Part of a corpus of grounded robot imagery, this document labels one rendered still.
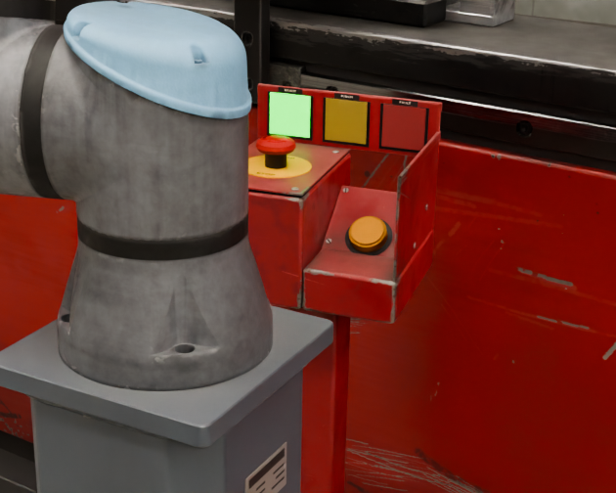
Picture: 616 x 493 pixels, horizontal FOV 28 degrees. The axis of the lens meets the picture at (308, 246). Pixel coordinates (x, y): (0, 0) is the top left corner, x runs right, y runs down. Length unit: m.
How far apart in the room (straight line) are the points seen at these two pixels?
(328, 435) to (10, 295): 0.74
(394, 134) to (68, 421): 0.55
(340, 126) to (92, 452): 0.56
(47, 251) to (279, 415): 0.99
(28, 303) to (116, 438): 1.07
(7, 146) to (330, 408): 0.60
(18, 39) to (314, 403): 0.62
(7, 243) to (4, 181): 1.06
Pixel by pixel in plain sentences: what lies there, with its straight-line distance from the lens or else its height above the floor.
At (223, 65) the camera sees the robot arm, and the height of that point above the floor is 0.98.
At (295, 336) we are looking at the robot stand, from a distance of 0.88.
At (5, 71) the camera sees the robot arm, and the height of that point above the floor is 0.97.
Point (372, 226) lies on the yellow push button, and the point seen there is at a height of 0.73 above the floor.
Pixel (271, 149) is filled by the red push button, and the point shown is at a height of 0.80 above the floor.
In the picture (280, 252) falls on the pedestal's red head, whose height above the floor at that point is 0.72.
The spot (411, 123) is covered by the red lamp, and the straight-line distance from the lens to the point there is 1.26.
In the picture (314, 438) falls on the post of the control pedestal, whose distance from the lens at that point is 1.32.
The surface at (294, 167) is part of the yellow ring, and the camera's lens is 1.23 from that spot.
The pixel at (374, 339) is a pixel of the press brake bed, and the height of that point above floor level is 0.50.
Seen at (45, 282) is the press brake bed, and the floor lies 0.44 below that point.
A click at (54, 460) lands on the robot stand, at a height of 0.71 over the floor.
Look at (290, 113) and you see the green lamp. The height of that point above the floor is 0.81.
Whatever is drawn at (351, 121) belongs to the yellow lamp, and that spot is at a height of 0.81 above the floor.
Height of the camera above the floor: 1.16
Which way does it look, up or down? 22 degrees down
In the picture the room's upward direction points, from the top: 1 degrees clockwise
